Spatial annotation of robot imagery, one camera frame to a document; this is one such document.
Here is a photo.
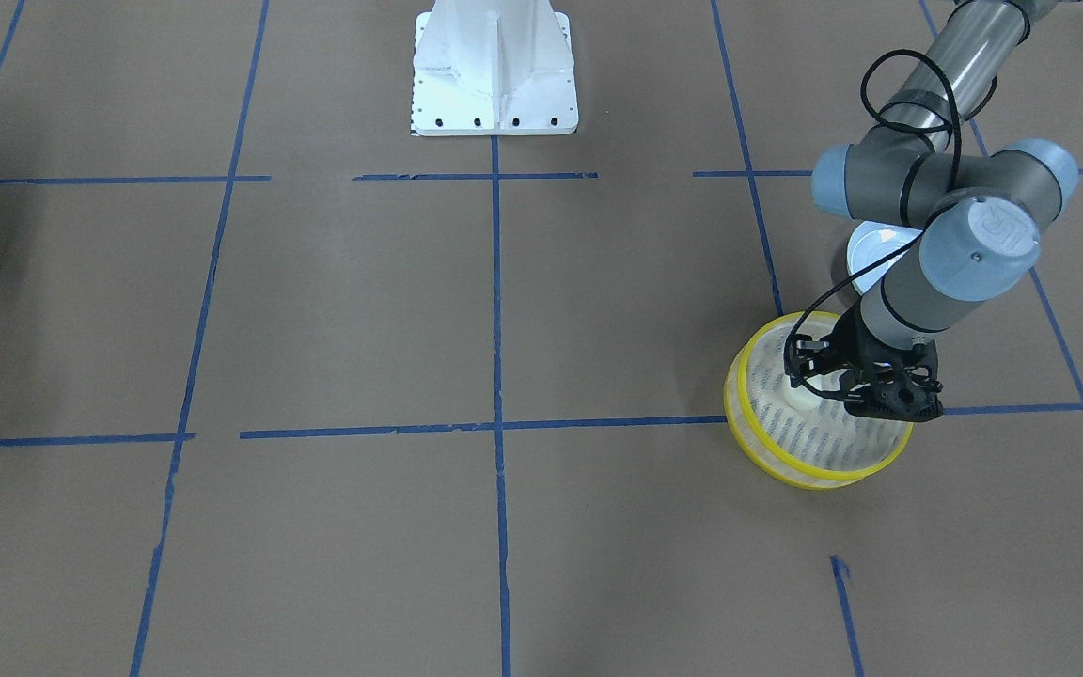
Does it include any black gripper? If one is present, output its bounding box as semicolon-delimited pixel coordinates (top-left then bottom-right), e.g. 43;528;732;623
785;305;945;421

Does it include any white steamed bun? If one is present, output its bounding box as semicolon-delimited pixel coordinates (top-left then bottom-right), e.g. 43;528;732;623
783;386;822;412

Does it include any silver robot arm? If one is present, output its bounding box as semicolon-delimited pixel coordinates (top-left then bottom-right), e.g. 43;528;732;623
781;1;1079;424

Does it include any white mesh steamer liner cloth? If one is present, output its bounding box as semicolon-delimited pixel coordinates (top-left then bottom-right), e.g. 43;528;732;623
746;324;909;471

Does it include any yellow round steamer basket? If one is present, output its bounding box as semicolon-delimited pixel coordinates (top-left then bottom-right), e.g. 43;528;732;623
725;311;916;490

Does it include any light blue plate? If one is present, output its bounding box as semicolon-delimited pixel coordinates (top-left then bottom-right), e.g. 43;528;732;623
846;220;919;296

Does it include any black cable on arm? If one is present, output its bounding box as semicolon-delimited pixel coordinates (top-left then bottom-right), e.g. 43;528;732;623
784;49;965;354

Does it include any white camera mast with base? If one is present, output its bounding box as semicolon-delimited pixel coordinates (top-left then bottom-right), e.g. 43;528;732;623
410;1;580;136

